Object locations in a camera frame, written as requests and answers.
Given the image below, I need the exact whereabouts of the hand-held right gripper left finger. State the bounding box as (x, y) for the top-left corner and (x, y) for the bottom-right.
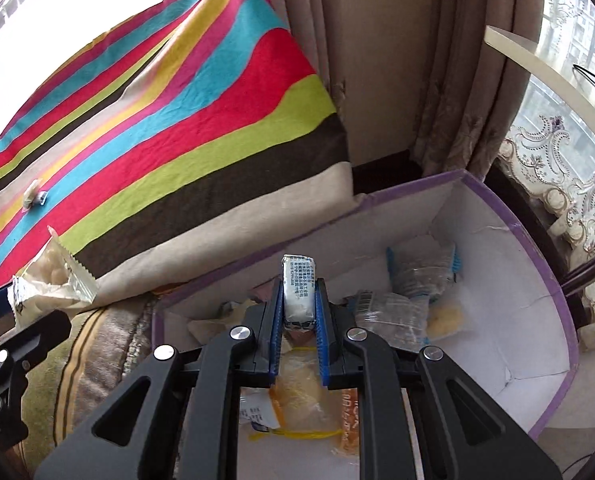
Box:
(33, 277), (284, 480)

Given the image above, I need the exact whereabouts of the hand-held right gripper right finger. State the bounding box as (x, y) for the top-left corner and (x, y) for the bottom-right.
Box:
(315, 277), (563, 480)

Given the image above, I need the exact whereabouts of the white pastry block packet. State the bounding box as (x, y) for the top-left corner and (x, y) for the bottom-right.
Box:
(280, 254), (319, 331)

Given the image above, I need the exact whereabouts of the cream snack packet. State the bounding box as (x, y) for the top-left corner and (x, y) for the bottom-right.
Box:
(7, 227), (99, 333)

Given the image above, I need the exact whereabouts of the white box with purple rim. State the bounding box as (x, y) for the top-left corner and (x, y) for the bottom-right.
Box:
(150, 169), (578, 480)

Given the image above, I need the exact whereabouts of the beige striped towel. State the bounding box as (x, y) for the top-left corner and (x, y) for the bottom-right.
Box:
(7, 285), (178, 480)

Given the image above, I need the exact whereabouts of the large round white pastry packet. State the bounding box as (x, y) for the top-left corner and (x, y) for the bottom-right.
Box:
(247, 340), (363, 443)

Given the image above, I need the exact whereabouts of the brown pastry clear packet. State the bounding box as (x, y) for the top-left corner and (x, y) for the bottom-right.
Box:
(352, 287), (467, 348)

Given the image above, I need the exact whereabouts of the white packet with blue print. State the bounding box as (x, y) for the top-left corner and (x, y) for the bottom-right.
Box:
(240, 387), (283, 433)

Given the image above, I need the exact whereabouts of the small blue edged packet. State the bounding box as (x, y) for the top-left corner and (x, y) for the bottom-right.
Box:
(21, 179), (48, 211)

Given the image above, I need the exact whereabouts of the clear packet with blue edges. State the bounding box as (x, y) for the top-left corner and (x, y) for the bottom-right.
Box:
(385, 242), (464, 301)

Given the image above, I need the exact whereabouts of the colourful striped tablecloth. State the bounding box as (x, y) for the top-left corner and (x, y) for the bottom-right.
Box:
(0, 0), (353, 301)

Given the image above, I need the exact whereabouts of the beige curtain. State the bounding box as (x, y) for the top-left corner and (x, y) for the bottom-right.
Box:
(244, 0), (545, 196)

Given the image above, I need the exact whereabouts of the embroidered lace curtain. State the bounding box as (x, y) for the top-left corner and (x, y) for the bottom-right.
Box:
(497, 0), (595, 356)

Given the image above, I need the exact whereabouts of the white curved board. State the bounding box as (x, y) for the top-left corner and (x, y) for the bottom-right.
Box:
(483, 24), (595, 161)

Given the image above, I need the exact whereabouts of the dark wooden frame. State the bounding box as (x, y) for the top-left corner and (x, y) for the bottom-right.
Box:
(482, 157), (595, 331)

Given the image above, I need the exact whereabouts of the black cable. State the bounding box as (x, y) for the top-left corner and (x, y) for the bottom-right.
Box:
(572, 64), (595, 95)

